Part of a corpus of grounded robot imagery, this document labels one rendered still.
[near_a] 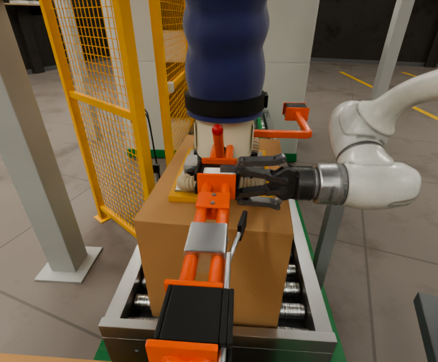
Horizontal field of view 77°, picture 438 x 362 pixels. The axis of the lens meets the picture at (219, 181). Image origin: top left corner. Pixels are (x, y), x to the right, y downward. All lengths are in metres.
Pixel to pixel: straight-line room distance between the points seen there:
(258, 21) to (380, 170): 0.42
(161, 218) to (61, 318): 1.24
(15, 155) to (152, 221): 1.06
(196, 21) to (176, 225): 0.48
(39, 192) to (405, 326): 2.04
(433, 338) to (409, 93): 0.57
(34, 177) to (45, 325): 0.79
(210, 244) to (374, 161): 0.38
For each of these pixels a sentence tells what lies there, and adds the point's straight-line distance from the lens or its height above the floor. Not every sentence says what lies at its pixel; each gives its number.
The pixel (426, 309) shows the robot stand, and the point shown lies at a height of 0.75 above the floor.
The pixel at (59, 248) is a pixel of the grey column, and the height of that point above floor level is 0.22.
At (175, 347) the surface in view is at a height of 1.12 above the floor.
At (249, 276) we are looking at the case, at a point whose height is 0.80.
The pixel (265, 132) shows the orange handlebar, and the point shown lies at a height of 1.10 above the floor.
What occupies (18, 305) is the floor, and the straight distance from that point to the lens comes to 2.06.
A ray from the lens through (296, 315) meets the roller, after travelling 1.07.
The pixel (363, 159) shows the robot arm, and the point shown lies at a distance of 0.64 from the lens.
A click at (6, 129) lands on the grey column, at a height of 0.96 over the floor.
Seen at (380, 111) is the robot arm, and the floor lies 1.23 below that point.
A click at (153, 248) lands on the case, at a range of 0.78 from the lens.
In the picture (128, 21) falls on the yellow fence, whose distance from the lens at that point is 1.32.
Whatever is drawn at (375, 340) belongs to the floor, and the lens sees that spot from 1.79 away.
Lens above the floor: 1.40
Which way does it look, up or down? 31 degrees down
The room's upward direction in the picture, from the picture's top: straight up
